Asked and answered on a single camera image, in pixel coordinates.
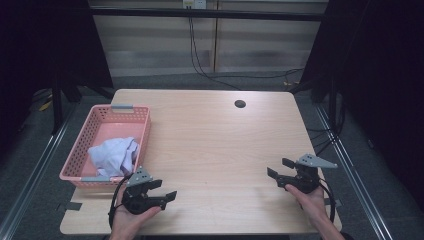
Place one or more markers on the person's left hand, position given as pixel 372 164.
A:
pixel 128 223

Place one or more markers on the pale lilac printed shirt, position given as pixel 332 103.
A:
pixel 113 155

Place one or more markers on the black horizontal bar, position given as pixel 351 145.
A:
pixel 233 14

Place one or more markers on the dark round table grommet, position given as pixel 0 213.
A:
pixel 240 103

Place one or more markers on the pink plastic basket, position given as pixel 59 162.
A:
pixel 113 130

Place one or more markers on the yellow floor object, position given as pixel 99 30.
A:
pixel 45 106

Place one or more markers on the black curtain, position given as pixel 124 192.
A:
pixel 40 50
pixel 383 83

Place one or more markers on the black metal stand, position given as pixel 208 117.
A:
pixel 57 110

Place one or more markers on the white wall socket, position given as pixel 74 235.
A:
pixel 195 4

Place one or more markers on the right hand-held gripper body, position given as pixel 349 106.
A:
pixel 306 180

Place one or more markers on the person's right hand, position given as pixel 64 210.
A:
pixel 313 206

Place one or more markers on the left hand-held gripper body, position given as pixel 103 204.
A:
pixel 136 200

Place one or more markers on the metal floor rail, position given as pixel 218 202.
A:
pixel 36 166
pixel 353 183

